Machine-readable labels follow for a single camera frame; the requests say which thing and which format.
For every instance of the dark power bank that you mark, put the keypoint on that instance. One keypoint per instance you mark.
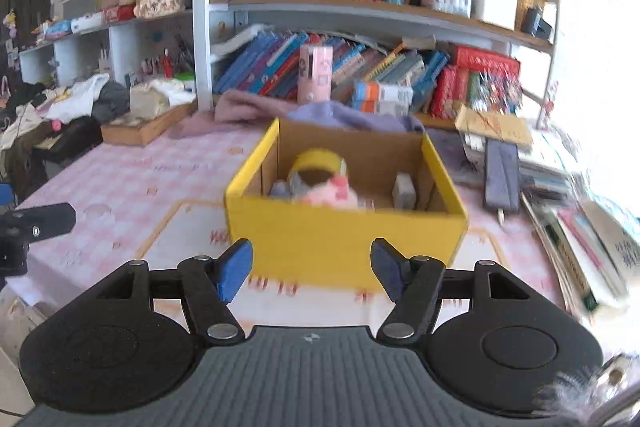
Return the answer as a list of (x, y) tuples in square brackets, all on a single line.
[(501, 177)]

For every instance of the stack of green white books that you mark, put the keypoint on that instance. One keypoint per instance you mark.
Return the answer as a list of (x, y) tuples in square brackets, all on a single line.
[(580, 247)]

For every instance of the pink rectangular device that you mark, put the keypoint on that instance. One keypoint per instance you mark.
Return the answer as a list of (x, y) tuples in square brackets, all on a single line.
[(315, 77)]

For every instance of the yellow tape roll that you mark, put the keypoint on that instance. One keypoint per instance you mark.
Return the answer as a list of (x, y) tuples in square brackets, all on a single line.
[(312, 157)]

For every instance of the white curved bookend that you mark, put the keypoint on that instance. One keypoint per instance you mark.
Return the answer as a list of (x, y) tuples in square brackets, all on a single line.
[(240, 38)]

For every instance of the white pen container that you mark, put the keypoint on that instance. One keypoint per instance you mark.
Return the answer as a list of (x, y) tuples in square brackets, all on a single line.
[(495, 7)]

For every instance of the beige eraser block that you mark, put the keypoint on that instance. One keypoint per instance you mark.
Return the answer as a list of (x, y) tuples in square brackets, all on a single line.
[(404, 192)]

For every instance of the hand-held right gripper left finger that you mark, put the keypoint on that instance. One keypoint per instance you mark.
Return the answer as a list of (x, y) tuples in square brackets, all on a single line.
[(235, 269)]

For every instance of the red thick dictionary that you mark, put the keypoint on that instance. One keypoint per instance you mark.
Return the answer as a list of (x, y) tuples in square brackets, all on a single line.
[(444, 92)]

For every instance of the white garment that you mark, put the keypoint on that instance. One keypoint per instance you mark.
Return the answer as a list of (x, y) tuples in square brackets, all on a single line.
[(75, 99)]

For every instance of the pink plush pig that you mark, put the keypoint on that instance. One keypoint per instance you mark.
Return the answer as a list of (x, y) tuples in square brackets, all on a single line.
[(325, 194)]

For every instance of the yellow cardboard box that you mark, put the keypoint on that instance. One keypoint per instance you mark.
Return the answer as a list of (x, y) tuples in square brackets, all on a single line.
[(325, 242)]

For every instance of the white bookshelf unit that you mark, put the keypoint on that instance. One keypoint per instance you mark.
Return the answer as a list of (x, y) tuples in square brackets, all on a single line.
[(202, 32)]

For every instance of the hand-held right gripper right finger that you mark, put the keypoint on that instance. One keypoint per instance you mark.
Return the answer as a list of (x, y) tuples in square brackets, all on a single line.
[(387, 269)]

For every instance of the pink checked tablecloth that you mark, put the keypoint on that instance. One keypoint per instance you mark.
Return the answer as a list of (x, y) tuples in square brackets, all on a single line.
[(125, 187)]

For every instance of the fluffy pale sleeve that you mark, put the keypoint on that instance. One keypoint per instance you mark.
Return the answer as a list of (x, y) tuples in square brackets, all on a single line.
[(560, 394)]

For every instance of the wooden chess box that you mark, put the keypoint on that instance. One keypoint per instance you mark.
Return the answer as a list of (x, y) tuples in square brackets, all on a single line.
[(145, 129)]

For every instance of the small black box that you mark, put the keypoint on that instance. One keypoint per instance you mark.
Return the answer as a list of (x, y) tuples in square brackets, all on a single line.
[(537, 24)]

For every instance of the dark grey garment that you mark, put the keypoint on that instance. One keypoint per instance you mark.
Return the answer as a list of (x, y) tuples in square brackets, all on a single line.
[(112, 102)]

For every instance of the pink and purple cloth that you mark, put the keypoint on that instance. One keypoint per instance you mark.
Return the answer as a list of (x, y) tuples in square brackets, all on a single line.
[(240, 107)]

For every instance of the brown paper envelope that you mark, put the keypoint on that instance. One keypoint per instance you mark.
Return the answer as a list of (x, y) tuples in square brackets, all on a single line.
[(490, 124)]

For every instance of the colourful toy bundle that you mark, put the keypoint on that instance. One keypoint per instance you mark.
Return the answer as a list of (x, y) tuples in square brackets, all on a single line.
[(495, 94)]

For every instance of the row of blue books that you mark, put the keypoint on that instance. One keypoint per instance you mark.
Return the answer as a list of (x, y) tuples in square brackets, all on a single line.
[(260, 67)]

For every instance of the orange and white carton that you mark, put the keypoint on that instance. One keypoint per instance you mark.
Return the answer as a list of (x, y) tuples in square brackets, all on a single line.
[(382, 92), (382, 108)]

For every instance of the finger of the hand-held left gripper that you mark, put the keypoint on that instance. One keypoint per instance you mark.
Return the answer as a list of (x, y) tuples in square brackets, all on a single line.
[(4, 196), (47, 222)]

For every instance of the red flat book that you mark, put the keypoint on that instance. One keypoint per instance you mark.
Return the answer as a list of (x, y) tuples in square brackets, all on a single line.
[(485, 62)]

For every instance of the cream tissue pack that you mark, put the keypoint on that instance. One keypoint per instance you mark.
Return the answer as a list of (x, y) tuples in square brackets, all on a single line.
[(145, 102)]

